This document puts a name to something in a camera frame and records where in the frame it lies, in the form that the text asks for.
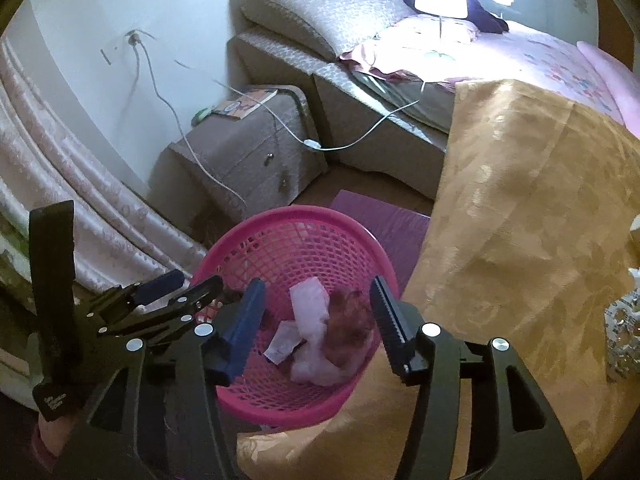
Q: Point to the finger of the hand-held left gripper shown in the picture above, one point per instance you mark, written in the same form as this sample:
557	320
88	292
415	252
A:
200	292
160	282

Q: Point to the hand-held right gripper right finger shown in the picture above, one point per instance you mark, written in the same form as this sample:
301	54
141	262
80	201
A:
387	330

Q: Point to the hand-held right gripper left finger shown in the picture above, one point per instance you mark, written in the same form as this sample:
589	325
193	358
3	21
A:
245	330

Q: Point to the brown scrap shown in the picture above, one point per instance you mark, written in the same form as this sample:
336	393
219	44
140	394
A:
350	330

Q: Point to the small white paper scrap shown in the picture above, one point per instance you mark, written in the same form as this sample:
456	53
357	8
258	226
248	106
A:
282	345

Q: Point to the white tissue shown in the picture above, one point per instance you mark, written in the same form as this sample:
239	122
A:
310	300

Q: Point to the white plastic bag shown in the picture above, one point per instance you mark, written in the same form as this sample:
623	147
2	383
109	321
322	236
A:
320	367

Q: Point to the pink plastic mesh basket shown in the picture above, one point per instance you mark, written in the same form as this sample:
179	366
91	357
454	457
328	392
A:
300	240

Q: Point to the shiny clear plastic package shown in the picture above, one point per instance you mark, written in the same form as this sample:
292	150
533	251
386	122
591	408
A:
622	330

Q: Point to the person's left hand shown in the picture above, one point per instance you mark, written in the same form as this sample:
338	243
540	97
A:
55	432

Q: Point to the pale patterned curtain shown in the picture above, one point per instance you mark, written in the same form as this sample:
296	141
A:
75	185

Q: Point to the purple stool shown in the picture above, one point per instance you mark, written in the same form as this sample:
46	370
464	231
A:
385	225

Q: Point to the beige patterned nightstand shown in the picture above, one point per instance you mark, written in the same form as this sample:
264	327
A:
240	160

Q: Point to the beige upholstered bed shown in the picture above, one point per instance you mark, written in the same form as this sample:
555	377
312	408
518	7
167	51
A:
380	160

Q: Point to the small green object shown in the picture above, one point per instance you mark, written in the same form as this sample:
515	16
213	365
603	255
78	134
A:
201	114

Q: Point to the golden patterned tablecloth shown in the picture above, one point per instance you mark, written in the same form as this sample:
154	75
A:
525	210

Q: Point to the colourful book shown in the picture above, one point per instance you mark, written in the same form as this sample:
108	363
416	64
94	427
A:
245	101

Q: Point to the pink floral bedsheet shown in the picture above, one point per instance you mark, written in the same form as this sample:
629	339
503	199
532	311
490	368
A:
525	55

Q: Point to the beige headboard cushion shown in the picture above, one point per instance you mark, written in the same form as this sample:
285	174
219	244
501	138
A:
325	5

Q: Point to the pink pillow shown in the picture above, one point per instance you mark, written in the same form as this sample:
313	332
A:
610	75

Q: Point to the white wall socket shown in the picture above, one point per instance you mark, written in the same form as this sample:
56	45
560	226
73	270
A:
133	37

